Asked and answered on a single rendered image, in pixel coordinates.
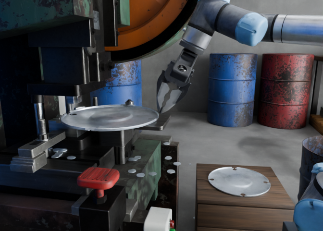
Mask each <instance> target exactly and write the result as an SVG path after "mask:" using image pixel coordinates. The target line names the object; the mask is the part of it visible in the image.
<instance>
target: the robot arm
mask: <svg viewBox="0 0 323 231"><path fill-rule="evenodd" d="M229 1H230V0H198V2H197V5H196V7H195V9H194V11H193V13H192V16H191V18H190V20H189V22H188V24H187V27H186V28H183V31H184V33H183V35H182V37H181V38H182V39H183V40H181V41H180V43H179V45H180V46H182V47H184V49H183V50H182V51H181V53H180V55H179V57H178V59H177V60H172V61H171V62H170V64H168V65H167V66H168V68H167V69H166V70H163V71H162V73H161V75H160V76H159V78H158V81H157V109H158V112H159V113H161V114H162V113H164V112H166V111H168V110H169V109H170V108H171V107H173V106H174V105H175V104H176V103H178V102H179V101H180V100H181V99H182V98H183V97H184V96H185V95H186V94H187V92H188V89H189V86H190V85H191V83H190V82H189V80H190V78H191V77H192V74H193V72H194V69H193V66H194V64H195V62H196V59H197V57H198V55H197V54H199V55H202V54H203V52H204V51H203V50H206V48H207V46H208V44H209V42H210V40H211V38H212V36H213V34H214V32H215V31H216V32H218V33H221V34H223V35H225V36H227V37H230V38H232V39H234V40H236V41H238V42H239V43H241V44H246V45H248V46H251V47H252V46H255V45H257V44H258V43H259V42H277V43H288V44H299V45H310V46H321V47H323V15H296V14H264V13H258V12H252V11H248V10H245V9H242V8H239V7H237V6H234V5H232V4H230V3H229ZM196 53H197V54H196ZM170 82H171V83H173V84H175V85H177V89H173V90H172V91H171V93H170V99H169V100H167V101H166V105H165V106H164V107H163V106H162V103H163V101H164V100H165V95H166V94H167V93H168V92H169V90H170V87H169V85H168V83H170ZM311 172H312V175H311V182H310V184H309V186H308V187H307V189H306V190H305V192H304V194H303V196H302V197H301V199H300V200H299V202H297V204H296V205H295V209H294V214H293V218H294V222H295V225H296V227H297V229H298V231H323V163H316V164H315V165H314V166H313V169H312V171H311Z"/></svg>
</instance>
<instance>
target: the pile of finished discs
mask: <svg viewBox="0 0 323 231"><path fill-rule="evenodd" d="M233 169H234V168H232V167H224V168H219V169H215V170H213V171H212V172H211V173H210V174H209V176H208V179H209V183H210V184H211V185H212V186H213V187H214V188H215V189H217V190H219V191H221V192H223V193H226V194H229V195H235V196H242V195H241V194H245V196H244V197H252V196H259V195H262V194H264V193H266V192H268V191H269V189H270V187H271V184H270V182H269V180H268V179H267V178H266V177H265V176H264V175H262V174H260V173H258V172H256V171H253V170H250V169H245V168H240V167H237V168H235V169H236V170H233ZM210 179H214V180H213V181H211V180H210ZM264 182H267V183H264Z"/></svg>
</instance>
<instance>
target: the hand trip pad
mask: <svg viewBox="0 0 323 231"><path fill-rule="evenodd" d="M118 179H119V171H118V170H115V169H106V168H96V167H92V168H88V169H86V170H85V171H84V172H83V173H81V174H80V175H79V176H78V177H77V185H78V186H79V187H83V188H91V189H95V197H103V196H104V190H107V189H110V188H112V187H113V186H114V185H115V183H116V182H117V181H118Z"/></svg>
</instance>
